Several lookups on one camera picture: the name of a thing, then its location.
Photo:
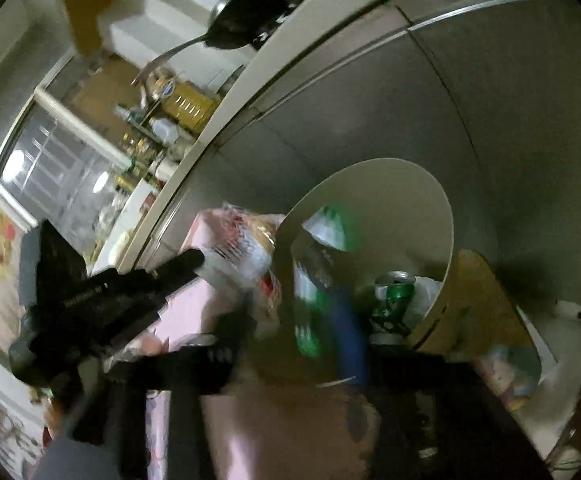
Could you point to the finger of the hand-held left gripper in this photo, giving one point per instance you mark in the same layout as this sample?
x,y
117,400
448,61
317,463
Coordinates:
x,y
180,266

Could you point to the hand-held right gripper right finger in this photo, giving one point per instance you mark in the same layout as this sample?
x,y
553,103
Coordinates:
x,y
350,340

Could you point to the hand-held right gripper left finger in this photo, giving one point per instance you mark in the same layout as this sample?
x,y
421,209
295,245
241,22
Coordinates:
x,y
225,350

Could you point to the green plastic bottle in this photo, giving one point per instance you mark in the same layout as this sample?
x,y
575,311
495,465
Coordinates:
x,y
315,305

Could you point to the beige plastic trash bin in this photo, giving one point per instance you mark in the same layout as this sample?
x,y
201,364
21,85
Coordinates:
x,y
395,210

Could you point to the pink printed tablecloth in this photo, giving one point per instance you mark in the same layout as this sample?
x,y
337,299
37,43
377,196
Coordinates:
x,y
185,305

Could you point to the plastic bag with red print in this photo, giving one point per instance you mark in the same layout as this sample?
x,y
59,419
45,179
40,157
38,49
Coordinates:
x,y
235,255

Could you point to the green drink can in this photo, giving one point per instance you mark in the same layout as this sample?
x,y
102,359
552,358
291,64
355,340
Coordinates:
x,y
395,295

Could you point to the row of condiment bottles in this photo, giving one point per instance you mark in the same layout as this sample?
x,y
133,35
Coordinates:
x,y
135,160

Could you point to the brown cardboard sheet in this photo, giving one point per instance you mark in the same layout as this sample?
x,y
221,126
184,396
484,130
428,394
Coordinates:
x,y
480,310

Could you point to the white plastic jug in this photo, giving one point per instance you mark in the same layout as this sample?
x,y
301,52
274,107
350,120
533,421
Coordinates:
x,y
163,130

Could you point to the barred kitchen window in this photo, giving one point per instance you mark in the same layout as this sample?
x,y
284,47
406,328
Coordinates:
x,y
45,160

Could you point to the yellow cooking oil bottle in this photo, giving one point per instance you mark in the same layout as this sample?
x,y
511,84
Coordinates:
x,y
190,105

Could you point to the grey kitchen counter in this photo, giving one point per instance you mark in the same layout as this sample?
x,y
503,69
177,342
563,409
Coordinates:
x,y
370,85

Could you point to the black wok with lid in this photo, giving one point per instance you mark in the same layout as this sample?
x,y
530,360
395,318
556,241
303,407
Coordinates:
x,y
250,10

